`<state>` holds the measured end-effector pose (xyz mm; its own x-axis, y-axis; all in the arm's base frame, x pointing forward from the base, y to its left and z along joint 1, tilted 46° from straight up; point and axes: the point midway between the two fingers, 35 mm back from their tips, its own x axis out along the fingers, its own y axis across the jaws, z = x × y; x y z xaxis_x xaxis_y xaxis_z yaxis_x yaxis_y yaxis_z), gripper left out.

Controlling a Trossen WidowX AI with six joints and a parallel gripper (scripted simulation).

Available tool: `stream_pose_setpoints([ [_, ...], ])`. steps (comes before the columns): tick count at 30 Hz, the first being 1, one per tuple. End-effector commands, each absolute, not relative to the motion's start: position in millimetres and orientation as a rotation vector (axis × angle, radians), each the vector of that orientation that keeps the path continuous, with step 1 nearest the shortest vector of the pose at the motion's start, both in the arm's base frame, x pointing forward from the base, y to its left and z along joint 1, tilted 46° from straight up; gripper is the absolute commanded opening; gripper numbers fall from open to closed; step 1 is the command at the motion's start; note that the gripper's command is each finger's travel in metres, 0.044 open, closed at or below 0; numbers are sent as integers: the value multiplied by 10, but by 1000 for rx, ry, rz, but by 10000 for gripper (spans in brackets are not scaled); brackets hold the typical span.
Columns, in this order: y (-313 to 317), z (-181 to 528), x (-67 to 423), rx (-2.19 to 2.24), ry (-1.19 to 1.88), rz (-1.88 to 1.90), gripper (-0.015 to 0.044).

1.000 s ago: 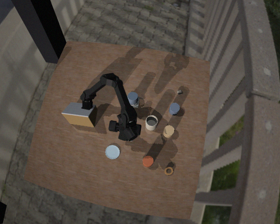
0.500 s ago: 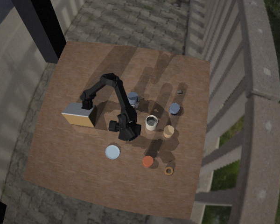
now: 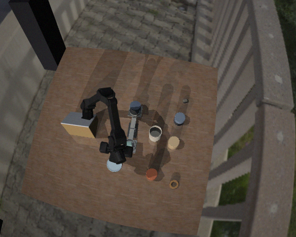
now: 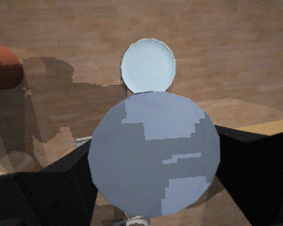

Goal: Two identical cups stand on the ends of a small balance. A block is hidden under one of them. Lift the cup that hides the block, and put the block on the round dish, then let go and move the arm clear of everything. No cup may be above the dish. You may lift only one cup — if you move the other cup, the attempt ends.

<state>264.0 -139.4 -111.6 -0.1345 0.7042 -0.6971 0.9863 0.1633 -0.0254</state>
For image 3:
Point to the tan cylinder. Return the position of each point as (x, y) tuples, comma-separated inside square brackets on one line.
[(173, 142)]

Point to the orange-brown cylinder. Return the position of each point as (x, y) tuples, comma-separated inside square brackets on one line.
[(151, 174)]

